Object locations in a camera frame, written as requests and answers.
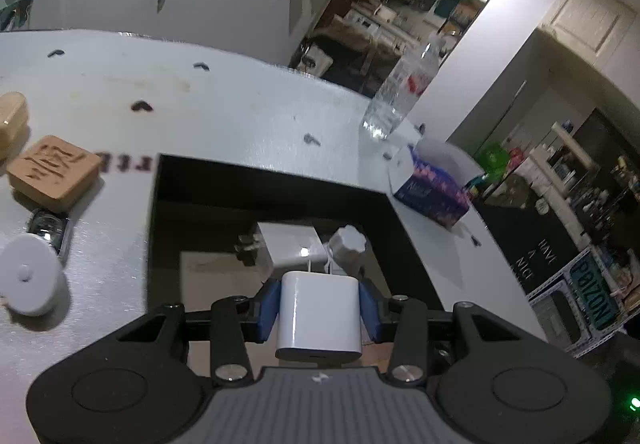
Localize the white round tape measure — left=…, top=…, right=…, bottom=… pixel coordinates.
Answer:
left=1, top=234, right=70, bottom=317

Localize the clear plastic water bottle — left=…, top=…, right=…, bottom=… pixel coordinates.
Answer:
left=361, top=32, right=445, bottom=140

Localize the black cardboard box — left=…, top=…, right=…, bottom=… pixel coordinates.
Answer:
left=145, top=152, right=446, bottom=370

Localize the white power adapter with plug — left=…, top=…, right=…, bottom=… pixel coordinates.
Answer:
left=234, top=222, right=328, bottom=282

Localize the brown carved wooden block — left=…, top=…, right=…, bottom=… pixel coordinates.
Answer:
left=6, top=135, right=102, bottom=213

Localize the white suction knob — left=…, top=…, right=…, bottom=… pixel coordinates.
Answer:
left=324, top=225, right=367, bottom=277

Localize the white usb charger cube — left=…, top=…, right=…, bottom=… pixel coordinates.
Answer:
left=276, top=270, right=362, bottom=365

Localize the purple floral tissue box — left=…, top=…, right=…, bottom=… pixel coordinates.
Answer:
left=387, top=136, right=485, bottom=228

